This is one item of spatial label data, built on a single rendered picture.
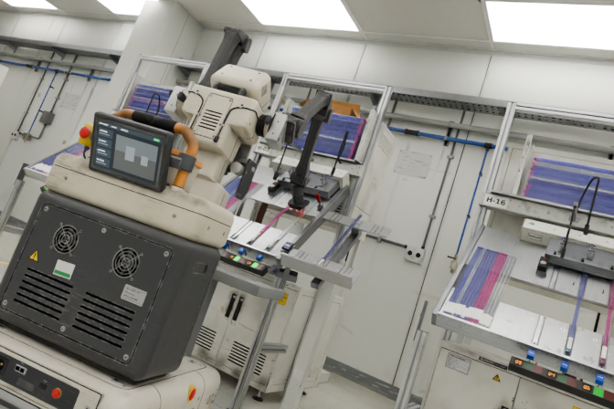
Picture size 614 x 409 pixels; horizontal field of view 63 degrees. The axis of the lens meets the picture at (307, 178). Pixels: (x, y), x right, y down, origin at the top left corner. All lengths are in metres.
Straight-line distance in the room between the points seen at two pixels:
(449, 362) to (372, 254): 2.04
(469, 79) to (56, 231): 3.74
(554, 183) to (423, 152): 1.96
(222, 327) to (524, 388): 1.53
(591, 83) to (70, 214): 3.90
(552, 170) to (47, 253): 2.18
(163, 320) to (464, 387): 1.45
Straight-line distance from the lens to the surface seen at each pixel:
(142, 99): 4.07
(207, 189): 1.86
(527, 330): 2.18
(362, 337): 4.30
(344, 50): 5.20
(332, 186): 2.80
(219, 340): 2.93
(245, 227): 2.68
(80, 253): 1.58
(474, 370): 2.44
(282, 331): 2.73
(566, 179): 2.68
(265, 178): 3.07
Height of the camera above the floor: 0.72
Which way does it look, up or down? 9 degrees up
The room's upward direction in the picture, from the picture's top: 19 degrees clockwise
